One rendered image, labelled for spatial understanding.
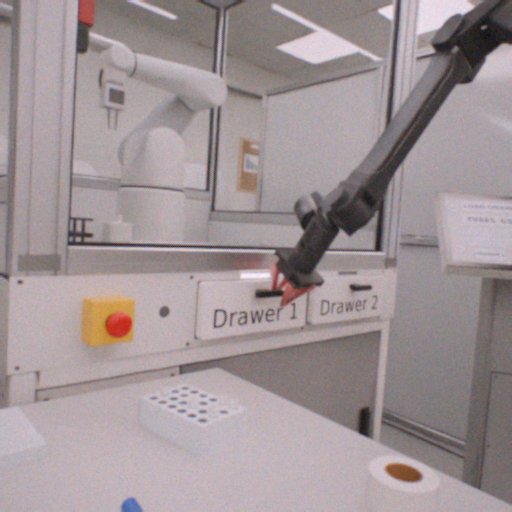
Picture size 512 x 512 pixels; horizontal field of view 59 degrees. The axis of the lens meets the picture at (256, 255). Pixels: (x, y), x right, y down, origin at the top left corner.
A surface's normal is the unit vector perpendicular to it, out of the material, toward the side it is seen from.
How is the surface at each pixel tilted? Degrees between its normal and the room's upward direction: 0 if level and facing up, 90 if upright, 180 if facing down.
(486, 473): 90
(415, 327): 90
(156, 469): 0
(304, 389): 90
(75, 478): 0
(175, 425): 90
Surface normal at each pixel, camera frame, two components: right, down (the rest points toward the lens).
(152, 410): -0.63, 0.00
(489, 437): -0.14, 0.05
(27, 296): 0.66, 0.09
